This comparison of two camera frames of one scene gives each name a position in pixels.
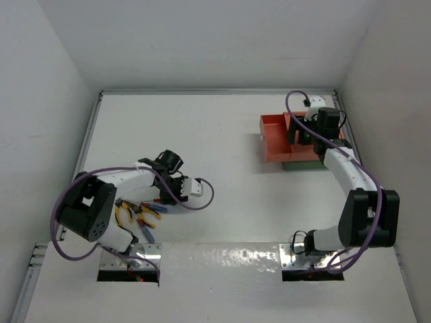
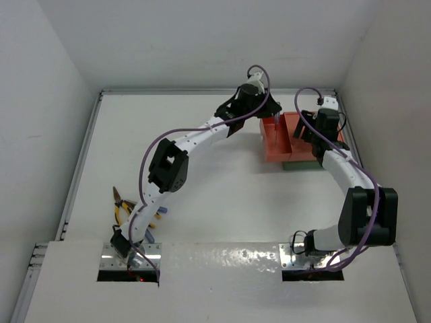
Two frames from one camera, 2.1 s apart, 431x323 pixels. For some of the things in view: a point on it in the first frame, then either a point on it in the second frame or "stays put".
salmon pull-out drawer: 275,133 stays put
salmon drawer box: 304,153 stays put
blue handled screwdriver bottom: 149,237 stays put
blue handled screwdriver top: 172,206 to 277,122
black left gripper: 178,192 to 271,107
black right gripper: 292,132 stays put
